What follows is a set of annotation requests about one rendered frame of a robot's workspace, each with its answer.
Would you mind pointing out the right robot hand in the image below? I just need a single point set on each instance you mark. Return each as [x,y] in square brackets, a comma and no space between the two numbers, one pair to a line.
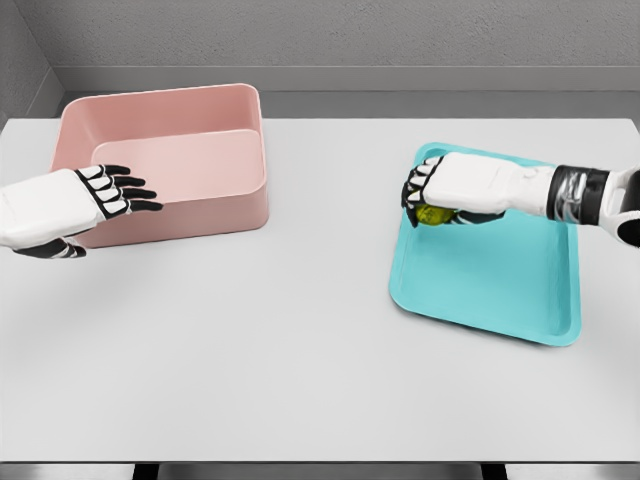
[465,182]

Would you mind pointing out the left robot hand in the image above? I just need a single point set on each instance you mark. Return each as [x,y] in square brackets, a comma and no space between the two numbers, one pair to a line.
[65,200]

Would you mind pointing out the blue tray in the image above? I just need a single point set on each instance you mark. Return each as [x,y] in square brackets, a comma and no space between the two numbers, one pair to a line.
[490,280]

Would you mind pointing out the yellow-green tennis ball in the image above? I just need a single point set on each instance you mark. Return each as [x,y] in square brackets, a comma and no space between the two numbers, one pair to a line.
[434,215]

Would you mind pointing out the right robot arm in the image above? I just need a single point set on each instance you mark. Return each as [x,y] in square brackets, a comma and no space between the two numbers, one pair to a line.
[580,192]

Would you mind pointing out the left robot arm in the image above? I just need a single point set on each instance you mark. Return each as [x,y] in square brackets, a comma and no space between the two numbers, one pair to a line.
[12,215]

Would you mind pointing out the pink basket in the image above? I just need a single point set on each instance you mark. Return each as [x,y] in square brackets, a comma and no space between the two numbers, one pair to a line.
[190,160]

